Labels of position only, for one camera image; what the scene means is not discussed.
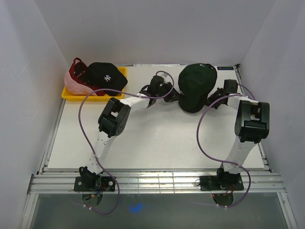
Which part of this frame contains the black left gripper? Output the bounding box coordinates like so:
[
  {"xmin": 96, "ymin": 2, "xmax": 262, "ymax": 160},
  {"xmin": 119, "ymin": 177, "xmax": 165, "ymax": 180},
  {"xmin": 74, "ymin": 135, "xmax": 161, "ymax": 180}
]
[{"xmin": 156, "ymin": 83, "xmax": 183, "ymax": 104}]

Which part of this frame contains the dark green NY cap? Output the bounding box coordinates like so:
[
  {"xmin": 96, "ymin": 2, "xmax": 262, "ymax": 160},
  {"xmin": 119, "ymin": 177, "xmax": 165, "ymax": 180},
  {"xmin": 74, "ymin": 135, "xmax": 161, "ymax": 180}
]
[{"xmin": 178, "ymin": 63, "xmax": 217, "ymax": 113}]

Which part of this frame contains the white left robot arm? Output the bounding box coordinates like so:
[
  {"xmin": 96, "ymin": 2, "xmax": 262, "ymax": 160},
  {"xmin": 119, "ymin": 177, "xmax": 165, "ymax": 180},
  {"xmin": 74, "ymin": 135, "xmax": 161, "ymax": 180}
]
[{"xmin": 78, "ymin": 71, "xmax": 179, "ymax": 191}]

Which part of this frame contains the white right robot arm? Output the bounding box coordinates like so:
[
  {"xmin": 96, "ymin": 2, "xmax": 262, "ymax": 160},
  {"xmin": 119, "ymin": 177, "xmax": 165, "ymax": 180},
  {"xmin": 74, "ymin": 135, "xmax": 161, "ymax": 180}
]
[{"xmin": 200, "ymin": 80, "xmax": 270, "ymax": 190}]

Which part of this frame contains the black NY cap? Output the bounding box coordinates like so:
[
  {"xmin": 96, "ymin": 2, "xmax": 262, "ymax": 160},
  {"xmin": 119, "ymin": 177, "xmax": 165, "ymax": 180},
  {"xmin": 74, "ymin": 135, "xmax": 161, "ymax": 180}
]
[{"xmin": 84, "ymin": 62, "xmax": 128, "ymax": 91}]

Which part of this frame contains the red cap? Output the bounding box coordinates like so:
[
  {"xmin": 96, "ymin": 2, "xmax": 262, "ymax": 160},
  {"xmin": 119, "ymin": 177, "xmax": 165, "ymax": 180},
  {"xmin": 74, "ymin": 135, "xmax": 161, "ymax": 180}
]
[{"xmin": 69, "ymin": 57, "xmax": 107, "ymax": 96}]

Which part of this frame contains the pink cap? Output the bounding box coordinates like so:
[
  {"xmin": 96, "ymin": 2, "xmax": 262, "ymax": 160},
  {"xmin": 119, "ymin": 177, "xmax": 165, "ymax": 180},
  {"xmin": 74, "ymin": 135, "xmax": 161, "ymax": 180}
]
[{"xmin": 64, "ymin": 71, "xmax": 98, "ymax": 95}]

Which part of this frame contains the yellow plastic tray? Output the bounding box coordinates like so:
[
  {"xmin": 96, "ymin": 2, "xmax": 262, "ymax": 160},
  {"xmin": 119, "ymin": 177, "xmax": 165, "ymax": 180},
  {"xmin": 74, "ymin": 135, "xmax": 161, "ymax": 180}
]
[{"xmin": 61, "ymin": 66, "xmax": 127, "ymax": 102}]

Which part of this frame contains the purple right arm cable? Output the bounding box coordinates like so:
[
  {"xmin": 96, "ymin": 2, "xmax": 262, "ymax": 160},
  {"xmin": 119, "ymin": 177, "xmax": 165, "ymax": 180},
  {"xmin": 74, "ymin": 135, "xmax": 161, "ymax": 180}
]
[{"xmin": 196, "ymin": 83, "xmax": 255, "ymax": 208}]

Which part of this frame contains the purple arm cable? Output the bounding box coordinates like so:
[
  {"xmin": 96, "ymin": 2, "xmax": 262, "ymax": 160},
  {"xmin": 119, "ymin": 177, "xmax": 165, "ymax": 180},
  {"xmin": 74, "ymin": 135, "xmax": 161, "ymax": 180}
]
[
  {"xmin": 196, "ymin": 83, "xmax": 255, "ymax": 208},
  {"xmin": 78, "ymin": 71, "xmax": 175, "ymax": 215}
]

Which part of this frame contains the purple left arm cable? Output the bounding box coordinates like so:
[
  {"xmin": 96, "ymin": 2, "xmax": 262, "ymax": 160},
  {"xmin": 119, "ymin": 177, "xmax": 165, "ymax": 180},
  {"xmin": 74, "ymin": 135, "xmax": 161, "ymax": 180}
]
[{"xmin": 78, "ymin": 71, "xmax": 175, "ymax": 215}]

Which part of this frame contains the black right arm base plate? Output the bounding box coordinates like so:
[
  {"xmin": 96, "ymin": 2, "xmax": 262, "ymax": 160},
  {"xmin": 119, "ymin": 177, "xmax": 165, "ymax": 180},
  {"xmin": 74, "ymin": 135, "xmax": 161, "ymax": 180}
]
[{"xmin": 199, "ymin": 176, "xmax": 244, "ymax": 191}]

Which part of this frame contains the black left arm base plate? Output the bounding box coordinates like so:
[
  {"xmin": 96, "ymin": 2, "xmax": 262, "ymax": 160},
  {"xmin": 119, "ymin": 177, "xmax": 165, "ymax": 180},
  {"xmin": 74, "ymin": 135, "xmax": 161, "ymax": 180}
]
[{"xmin": 73, "ymin": 177, "xmax": 116, "ymax": 192}]

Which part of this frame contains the aluminium frame rail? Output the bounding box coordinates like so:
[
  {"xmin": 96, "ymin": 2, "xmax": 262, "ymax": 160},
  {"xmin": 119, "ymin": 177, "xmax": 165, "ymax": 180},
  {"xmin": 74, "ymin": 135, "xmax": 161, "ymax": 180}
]
[{"xmin": 19, "ymin": 170, "xmax": 297, "ymax": 229}]

